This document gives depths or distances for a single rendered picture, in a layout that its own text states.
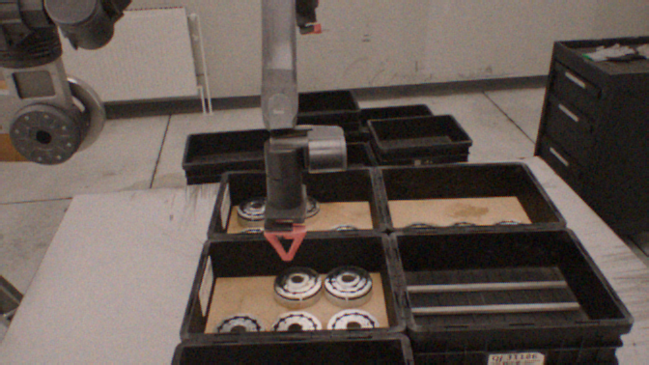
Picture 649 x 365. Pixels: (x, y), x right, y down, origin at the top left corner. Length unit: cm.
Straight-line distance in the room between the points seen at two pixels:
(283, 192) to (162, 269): 75
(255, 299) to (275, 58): 55
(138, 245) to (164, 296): 25
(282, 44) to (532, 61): 393
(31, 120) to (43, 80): 9
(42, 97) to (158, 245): 55
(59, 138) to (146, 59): 284
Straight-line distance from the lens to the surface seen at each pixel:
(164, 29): 408
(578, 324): 110
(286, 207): 91
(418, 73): 445
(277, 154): 86
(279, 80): 90
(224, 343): 102
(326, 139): 88
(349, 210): 150
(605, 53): 272
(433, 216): 149
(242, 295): 125
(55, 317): 154
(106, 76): 425
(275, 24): 94
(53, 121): 134
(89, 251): 173
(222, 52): 421
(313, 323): 113
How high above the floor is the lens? 165
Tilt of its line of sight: 30 degrees down
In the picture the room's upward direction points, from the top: 2 degrees counter-clockwise
